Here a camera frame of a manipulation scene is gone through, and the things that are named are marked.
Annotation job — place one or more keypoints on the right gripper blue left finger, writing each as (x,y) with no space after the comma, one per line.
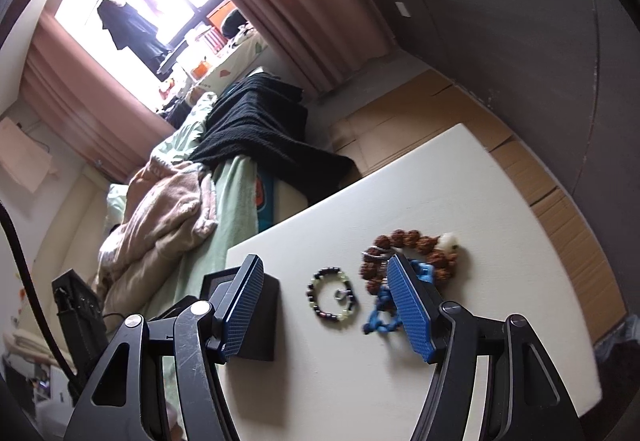
(235,293)

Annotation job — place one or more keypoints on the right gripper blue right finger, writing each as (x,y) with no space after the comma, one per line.
(417,300)

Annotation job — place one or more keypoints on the white square table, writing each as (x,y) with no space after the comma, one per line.
(507,355)

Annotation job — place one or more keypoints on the pink beige blanket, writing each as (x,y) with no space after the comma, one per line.
(170,210)

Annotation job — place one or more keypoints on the green bed sheet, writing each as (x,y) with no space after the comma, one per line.
(234,182)

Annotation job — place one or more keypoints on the black knitted throw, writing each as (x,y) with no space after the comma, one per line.
(263,118)

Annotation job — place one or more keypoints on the left pink curtain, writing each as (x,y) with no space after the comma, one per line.
(86,106)

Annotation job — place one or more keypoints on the orange cup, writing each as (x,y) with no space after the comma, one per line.
(201,69)

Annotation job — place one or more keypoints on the floral windowsill cushion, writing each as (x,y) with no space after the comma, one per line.
(230,63)

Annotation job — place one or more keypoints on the black item on windowsill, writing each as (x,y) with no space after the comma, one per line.
(232,23)

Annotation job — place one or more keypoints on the hanging dark clothes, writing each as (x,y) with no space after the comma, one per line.
(129,29)

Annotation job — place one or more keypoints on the dark wardrobe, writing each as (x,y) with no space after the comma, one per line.
(564,74)

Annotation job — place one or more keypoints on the white wall socket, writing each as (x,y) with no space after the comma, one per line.
(402,9)

